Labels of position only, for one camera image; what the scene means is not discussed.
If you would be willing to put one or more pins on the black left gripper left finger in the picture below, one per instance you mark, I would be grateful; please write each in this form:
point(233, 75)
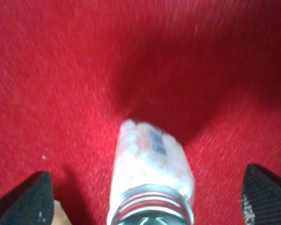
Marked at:
point(29, 203)

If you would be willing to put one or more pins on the small clear candy bottle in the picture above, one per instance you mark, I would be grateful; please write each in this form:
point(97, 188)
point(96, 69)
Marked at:
point(152, 181)

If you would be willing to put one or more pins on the red tablecloth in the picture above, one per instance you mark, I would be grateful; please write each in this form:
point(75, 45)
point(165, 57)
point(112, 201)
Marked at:
point(206, 71)

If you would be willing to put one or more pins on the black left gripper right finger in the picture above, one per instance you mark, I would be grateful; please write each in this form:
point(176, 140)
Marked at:
point(261, 196)

